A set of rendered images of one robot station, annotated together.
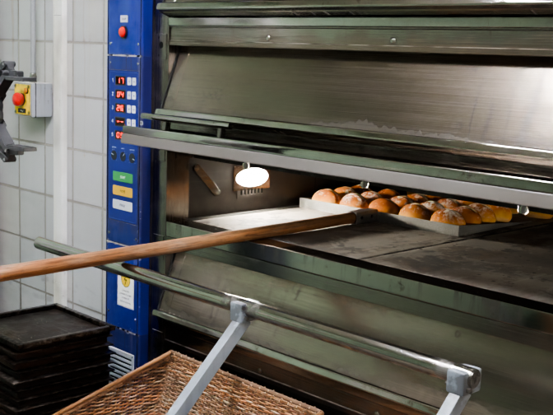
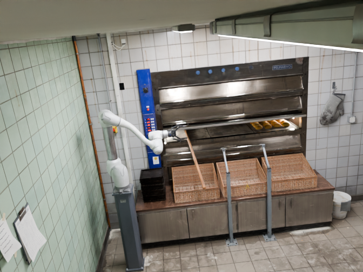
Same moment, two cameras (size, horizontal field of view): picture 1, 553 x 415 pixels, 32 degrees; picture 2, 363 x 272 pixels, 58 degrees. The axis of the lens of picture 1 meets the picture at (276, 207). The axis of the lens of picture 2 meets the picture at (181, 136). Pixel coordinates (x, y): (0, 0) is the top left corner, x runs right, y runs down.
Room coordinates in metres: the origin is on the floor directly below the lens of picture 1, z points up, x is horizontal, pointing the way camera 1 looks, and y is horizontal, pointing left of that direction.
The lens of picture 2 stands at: (-0.38, 3.04, 2.59)
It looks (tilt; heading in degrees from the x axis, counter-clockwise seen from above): 19 degrees down; 312
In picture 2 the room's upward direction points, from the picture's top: 5 degrees counter-clockwise
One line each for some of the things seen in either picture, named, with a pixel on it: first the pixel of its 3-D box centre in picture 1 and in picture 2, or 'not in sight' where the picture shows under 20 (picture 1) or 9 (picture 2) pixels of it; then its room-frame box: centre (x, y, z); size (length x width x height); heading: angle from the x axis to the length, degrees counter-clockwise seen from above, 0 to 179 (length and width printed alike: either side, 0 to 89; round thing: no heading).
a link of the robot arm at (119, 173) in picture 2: not in sight; (120, 174); (2.25, 1.18, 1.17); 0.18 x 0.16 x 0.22; 159
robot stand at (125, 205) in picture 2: not in sight; (129, 228); (2.24, 1.18, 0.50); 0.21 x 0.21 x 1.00; 42
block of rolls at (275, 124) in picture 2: not in sight; (266, 120); (1.71, -1.07, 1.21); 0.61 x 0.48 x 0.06; 135
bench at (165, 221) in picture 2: not in sight; (232, 208); (1.70, -0.07, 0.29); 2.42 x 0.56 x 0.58; 45
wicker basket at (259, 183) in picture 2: not in sight; (241, 177); (1.61, -0.18, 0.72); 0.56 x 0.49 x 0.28; 45
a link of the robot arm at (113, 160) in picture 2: not in sight; (110, 143); (2.44, 1.11, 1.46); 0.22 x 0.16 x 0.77; 159
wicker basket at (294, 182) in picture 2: not in sight; (287, 171); (1.19, -0.60, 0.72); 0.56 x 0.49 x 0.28; 43
